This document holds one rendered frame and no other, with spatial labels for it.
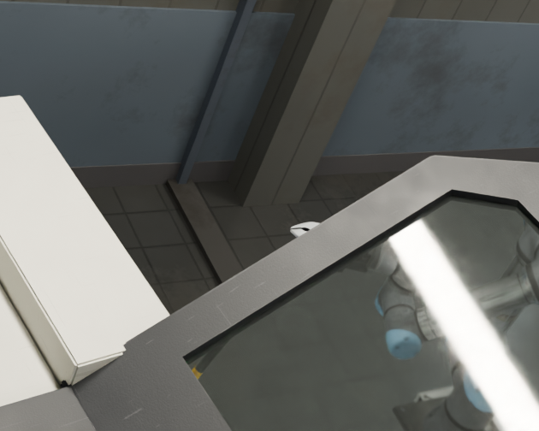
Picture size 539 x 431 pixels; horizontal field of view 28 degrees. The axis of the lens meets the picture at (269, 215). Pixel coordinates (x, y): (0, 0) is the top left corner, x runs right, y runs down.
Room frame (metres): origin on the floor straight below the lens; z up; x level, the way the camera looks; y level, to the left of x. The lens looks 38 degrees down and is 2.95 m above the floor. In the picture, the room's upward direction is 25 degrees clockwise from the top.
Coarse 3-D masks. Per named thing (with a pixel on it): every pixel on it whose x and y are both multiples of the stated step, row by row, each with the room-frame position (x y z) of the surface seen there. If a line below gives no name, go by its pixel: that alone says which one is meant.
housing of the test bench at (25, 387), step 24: (0, 288) 1.35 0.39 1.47; (0, 312) 1.30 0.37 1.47; (0, 336) 1.25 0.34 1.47; (24, 336) 1.27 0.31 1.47; (0, 360) 1.20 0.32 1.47; (24, 360) 1.22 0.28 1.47; (0, 384) 1.15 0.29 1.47; (24, 384) 1.18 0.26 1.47; (48, 384) 1.20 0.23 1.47; (0, 408) 1.09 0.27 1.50; (24, 408) 1.11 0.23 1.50; (48, 408) 1.13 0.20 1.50; (72, 408) 1.15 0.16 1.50
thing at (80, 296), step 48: (0, 144) 1.63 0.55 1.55; (48, 144) 1.69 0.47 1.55; (0, 192) 1.50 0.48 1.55; (48, 192) 1.56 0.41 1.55; (0, 240) 1.39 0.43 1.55; (48, 240) 1.44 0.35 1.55; (96, 240) 1.49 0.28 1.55; (48, 288) 1.33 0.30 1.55; (96, 288) 1.38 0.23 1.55; (144, 288) 1.43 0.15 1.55; (48, 336) 1.25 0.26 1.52; (96, 336) 1.27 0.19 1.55
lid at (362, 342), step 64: (384, 192) 1.64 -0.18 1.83; (448, 192) 1.66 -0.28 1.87; (512, 192) 1.68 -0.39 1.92; (320, 256) 1.50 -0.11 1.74; (384, 256) 1.53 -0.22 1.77; (448, 256) 1.55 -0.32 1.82; (512, 256) 1.57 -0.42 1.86; (192, 320) 1.34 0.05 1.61; (256, 320) 1.38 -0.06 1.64; (320, 320) 1.40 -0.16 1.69; (384, 320) 1.42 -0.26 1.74; (448, 320) 1.43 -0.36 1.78; (512, 320) 1.45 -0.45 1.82; (64, 384) 1.20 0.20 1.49; (128, 384) 1.22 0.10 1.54; (192, 384) 1.24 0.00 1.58; (256, 384) 1.27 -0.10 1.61; (320, 384) 1.29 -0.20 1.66; (384, 384) 1.31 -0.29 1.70; (448, 384) 1.33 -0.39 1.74; (512, 384) 1.34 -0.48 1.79
